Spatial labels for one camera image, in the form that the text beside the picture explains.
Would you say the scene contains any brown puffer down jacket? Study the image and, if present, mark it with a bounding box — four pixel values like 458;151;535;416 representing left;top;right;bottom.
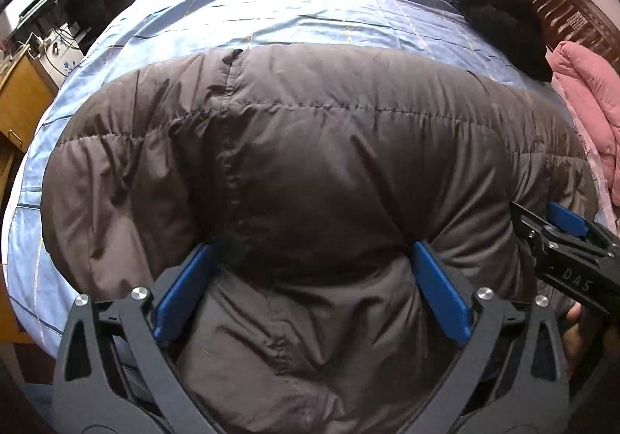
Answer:
41;45;598;433

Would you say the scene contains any right hand holding gripper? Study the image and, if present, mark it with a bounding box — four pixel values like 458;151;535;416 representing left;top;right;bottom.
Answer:
562;303;601;378

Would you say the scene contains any pink quilt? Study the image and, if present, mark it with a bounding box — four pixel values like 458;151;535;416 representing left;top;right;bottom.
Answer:
195;0;620;207

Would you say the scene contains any dark wooden headboard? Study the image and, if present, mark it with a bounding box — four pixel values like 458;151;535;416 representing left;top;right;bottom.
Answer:
531;0;619;72

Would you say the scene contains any black fuzzy garment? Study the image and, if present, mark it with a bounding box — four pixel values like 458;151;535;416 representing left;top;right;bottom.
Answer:
452;0;553;83

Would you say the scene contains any wooden bedside desk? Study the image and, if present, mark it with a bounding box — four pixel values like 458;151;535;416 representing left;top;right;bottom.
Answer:
0;45;57;348

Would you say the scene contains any light blue plaid bedsheet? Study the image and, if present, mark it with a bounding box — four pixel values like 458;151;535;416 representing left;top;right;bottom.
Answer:
4;0;577;355

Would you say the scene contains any white device with cables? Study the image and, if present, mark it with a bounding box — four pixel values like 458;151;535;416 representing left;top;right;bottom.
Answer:
37;24;84;89

